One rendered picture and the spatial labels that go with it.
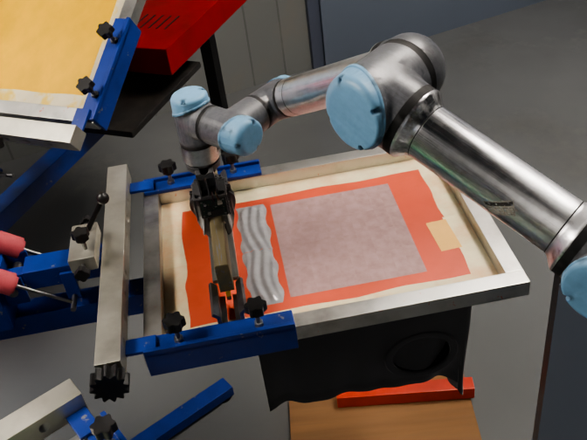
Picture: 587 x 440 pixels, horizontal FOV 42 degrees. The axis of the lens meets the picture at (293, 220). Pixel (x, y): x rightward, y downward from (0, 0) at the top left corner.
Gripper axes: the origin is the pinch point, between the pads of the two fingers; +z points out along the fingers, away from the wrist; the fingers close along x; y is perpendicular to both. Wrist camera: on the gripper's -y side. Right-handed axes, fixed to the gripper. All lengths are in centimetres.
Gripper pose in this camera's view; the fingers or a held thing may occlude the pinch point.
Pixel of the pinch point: (218, 229)
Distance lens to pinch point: 171.0
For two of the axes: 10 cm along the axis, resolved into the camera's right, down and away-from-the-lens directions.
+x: 9.8, -1.8, 0.5
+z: 1.2, 7.8, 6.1
